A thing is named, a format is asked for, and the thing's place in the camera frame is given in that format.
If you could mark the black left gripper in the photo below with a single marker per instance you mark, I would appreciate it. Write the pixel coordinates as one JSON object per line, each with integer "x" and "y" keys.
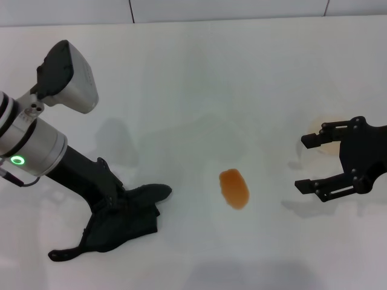
{"x": 84, "y": 175}

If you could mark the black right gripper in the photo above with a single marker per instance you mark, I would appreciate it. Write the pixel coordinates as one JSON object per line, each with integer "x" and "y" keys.
{"x": 362, "y": 151}

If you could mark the dark blue rag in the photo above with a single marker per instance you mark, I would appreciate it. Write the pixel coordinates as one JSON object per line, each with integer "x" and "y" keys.
{"x": 127, "y": 223}

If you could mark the black curved strip with screws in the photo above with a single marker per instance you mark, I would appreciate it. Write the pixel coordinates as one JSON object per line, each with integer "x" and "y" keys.
{"x": 62, "y": 255}

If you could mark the orange liquid stain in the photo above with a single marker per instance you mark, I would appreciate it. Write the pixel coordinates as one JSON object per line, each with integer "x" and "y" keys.
{"x": 234, "y": 190}

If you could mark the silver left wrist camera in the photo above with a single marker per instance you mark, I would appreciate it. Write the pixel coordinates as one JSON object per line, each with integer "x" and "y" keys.
{"x": 75, "y": 87}

